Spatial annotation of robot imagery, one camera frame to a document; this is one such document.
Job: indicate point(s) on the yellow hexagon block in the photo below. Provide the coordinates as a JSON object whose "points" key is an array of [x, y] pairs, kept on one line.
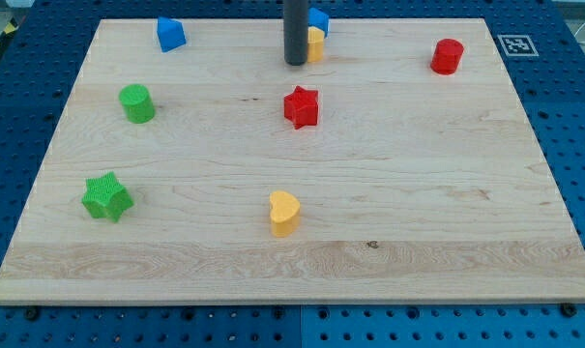
{"points": [[315, 44]]}

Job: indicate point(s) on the yellow heart block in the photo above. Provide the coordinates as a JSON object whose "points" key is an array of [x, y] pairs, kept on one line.
{"points": [[285, 211]]}

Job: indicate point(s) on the red star block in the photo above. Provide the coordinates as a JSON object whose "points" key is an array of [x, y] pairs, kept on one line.
{"points": [[301, 107]]}

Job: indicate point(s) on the light wooden board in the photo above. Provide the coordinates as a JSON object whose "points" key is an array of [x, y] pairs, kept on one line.
{"points": [[415, 187]]}

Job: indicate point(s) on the blue cube block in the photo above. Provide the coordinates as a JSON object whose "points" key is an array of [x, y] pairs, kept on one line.
{"points": [[319, 19]]}

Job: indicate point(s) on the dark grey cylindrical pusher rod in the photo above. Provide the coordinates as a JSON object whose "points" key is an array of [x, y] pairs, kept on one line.
{"points": [[295, 22]]}

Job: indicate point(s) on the green cylinder block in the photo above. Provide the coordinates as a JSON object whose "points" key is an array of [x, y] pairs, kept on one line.
{"points": [[137, 103]]}

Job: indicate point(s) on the blue triangular block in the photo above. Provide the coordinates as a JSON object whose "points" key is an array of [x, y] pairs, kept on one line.
{"points": [[170, 33]]}

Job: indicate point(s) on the green star block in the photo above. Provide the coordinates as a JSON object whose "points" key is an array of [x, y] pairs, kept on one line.
{"points": [[106, 197]]}

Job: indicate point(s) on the red cylinder block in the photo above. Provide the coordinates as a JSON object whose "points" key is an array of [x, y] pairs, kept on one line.
{"points": [[446, 56]]}

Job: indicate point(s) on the white fiducial marker tag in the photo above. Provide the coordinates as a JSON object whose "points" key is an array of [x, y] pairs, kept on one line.
{"points": [[516, 45]]}

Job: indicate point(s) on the yellow black hazard tape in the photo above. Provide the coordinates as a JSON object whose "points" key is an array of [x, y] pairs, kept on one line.
{"points": [[7, 35]]}

